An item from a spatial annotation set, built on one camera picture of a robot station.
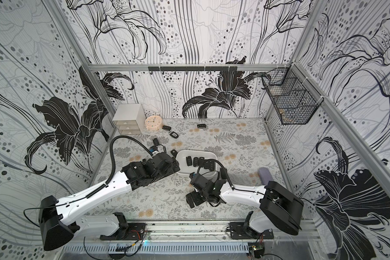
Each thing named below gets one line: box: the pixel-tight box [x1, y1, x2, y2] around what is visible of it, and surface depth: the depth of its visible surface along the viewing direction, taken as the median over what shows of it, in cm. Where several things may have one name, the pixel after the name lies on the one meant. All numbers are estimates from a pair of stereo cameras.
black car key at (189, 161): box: [185, 156, 193, 166], surface depth 97 cm
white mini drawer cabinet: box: [112, 103, 146, 136], surface depth 110 cm
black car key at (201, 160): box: [198, 156, 205, 168], surface depth 97 cm
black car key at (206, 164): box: [203, 159, 210, 170], surface depth 95 cm
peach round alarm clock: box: [144, 115, 163, 132], surface depth 117 cm
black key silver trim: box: [169, 131, 179, 139], surface depth 110 cm
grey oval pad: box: [257, 166, 274, 186], surface depth 90 cm
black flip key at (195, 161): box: [192, 157, 199, 168], surface depth 97 cm
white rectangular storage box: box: [176, 149, 218, 176], surface depth 97 cm
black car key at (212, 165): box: [209, 160, 216, 171], surface depth 95 cm
